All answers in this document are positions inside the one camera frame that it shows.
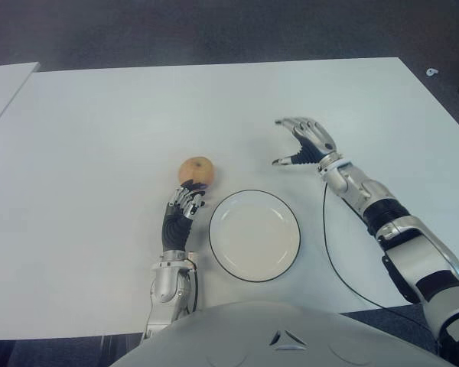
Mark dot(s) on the grey robot torso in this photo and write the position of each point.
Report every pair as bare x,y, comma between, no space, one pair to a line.
252,336

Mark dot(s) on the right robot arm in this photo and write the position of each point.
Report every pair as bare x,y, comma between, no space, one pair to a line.
405,225

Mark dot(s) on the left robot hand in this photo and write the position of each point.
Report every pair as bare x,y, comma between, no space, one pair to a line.
176,233

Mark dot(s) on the white plate black rim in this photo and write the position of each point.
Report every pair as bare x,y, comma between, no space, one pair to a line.
254,237

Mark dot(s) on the neighbouring white table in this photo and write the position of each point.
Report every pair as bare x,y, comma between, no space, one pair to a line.
4,88

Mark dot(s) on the apple with blue sticker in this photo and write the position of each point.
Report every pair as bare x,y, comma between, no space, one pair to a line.
195,170

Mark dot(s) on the small white floor object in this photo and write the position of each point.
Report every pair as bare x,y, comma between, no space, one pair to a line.
430,72

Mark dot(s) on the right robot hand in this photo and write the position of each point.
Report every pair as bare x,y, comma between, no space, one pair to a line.
317,141

